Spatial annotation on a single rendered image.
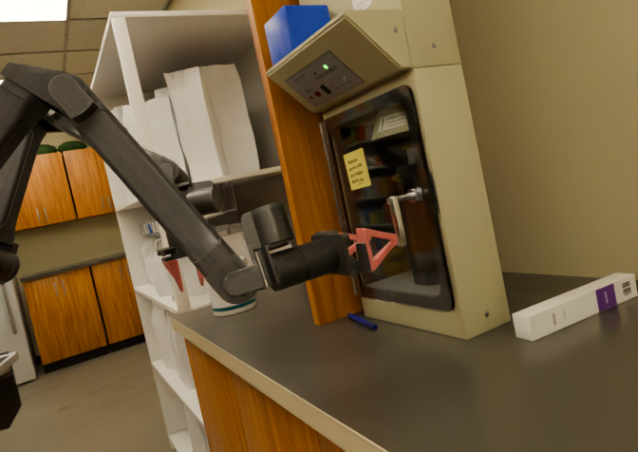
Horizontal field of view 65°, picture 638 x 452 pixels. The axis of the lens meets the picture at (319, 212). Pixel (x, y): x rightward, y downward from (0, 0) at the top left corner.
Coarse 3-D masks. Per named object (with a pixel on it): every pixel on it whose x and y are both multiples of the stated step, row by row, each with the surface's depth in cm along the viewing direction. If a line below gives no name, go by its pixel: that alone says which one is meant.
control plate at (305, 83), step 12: (324, 60) 90; (336, 60) 89; (300, 72) 98; (324, 72) 94; (336, 72) 92; (348, 72) 90; (288, 84) 104; (300, 84) 102; (312, 84) 99; (324, 84) 97; (336, 84) 95; (348, 84) 93; (360, 84) 91; (312, 96) 104; (324, 96) 101; (336, 96) 99
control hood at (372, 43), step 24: (336, 24) 80; (360, 24) 79; (384, 24) 81; (312, 48) 89; (336, 48) 86; (360, 48) 83; (384, 48) 81; (288, 72) 100; (360, 72) 89; (384, 72) 85
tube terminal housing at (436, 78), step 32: (320, 0) 103; (384, 0) 86; (416, 0) 84; (448, 0) 88; (416, 32) 84; (448, 32) 88; (416, 64) 84; (448, 64) 87; (416, 96) 84; (448, 96) 87; (448, 128) 86; (448, 160) 86; (448, 192) 86; (480, 192) 89; (448, 224) 85; (480, 224) 89; (448, 256) 86; (480, 256) 88; (480, 288) 88; (384, 320) 107; (416, 320) 97; (448, 320) 89; (480, 320) 88
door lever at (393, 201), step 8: (408, 192) 89; (392, 200) 86; (400, 200) 87; (416, 200) 88; (392, 208) 86; (400, 208) 86; (392, 216) 86; (400, 216) 86; (400, 224) 86; (400, 232) 86; (400, 240) 86
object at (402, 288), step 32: (384, 96) 90; (352, 128) 100; (384, 128) 92; (416, 128) 84; (384, 160) 94; (416, 160) 86; (352, 192) 105; (384, 192) 96; (416, 192) 87; (352, 224) 108; (384, 224) 98; (416, 224) 89; (416, 256) 91; (384, 288) 103; (416, 288) 93; (448, 288) 86
